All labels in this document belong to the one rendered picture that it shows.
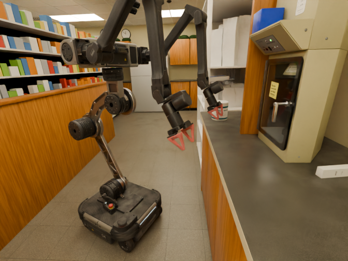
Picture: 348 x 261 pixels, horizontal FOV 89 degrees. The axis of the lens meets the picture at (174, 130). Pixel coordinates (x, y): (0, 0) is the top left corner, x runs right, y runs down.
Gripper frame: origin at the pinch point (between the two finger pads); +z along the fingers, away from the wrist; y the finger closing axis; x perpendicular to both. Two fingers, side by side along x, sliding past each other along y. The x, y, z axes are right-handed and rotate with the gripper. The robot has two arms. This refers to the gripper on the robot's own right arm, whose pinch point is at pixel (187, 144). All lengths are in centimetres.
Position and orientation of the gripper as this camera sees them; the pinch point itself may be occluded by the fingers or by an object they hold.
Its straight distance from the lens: 77.8
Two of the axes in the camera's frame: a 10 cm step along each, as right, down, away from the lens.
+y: 4.9, -3.0, 8.2
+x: -7.5, 3.4, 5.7
